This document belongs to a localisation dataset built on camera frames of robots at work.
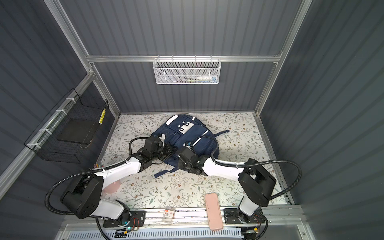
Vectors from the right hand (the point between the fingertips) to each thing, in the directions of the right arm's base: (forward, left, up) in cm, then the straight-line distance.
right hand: (181, 162), depth 86 cm
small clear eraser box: (-26, +5, -4) cm, 27 cm away
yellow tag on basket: (+19, +44, +20) cm, 52 cm away
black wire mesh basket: (+7, +54, +24) cm, 59 cm away
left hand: (+7, +1, +5) cm, 9 cm away
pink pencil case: (-27, -18, -9) cm, 34 cm away
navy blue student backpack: (+20, -2, +4) cm, 21 cm away
